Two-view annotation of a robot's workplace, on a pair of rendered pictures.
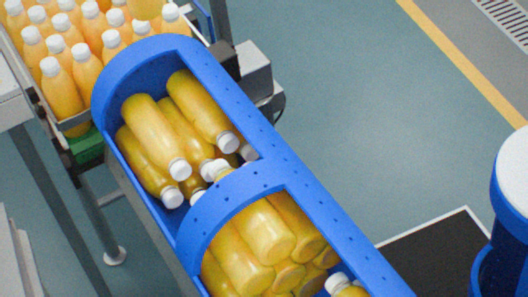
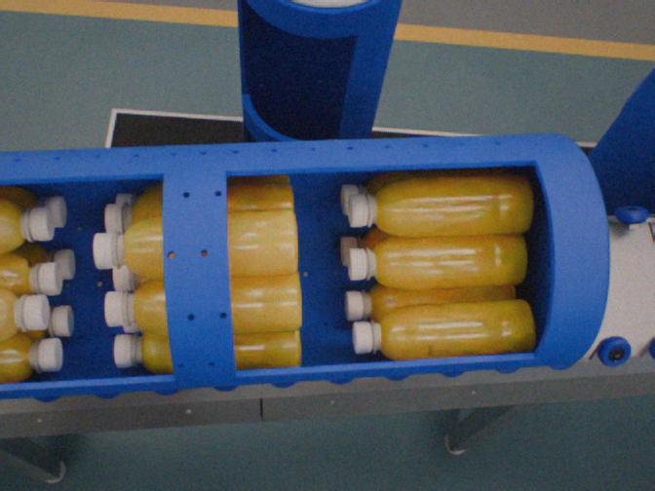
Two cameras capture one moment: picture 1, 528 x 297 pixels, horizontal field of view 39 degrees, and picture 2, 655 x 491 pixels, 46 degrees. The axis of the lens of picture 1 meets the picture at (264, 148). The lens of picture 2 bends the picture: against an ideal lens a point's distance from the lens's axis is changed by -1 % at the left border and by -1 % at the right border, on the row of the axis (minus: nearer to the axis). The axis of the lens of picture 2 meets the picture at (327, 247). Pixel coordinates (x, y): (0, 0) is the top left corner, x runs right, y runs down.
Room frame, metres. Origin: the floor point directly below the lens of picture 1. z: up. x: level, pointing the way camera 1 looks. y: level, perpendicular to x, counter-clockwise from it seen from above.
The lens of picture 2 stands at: (0.57, 0.34, 1.95)
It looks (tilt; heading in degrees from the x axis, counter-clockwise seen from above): 66 degrees down; 280
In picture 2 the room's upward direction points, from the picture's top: 10 degrees clockwise
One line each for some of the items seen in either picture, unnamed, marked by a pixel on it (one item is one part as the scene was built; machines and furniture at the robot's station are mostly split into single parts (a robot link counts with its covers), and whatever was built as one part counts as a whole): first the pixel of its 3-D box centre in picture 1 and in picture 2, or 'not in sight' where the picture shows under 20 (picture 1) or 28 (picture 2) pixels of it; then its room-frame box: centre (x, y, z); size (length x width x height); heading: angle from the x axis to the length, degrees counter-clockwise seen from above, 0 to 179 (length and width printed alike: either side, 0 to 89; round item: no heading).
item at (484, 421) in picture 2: not in sight; (487, 419); (0.24, -0.12, 0.31); 0.06 x 0.06 x 0.63; 24
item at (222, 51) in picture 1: (219, 68); not in sight; (1.35, 0.08, 0.95); 0.10 x 0.07 x 0.10; 114
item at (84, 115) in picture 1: (138, 90); not in sight; (1.30, 0.27, 0.96); 0.40 x 0.01 x 0.03; 114
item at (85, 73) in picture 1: (93, 85); not in sight; (1.30, 0.37, 1.00); 0.07 x 0.07 x 0.20
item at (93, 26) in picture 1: (101, 42); not in sight; (1.45, 0.35, 1.00); 0.07 x 0.07 x 0.20
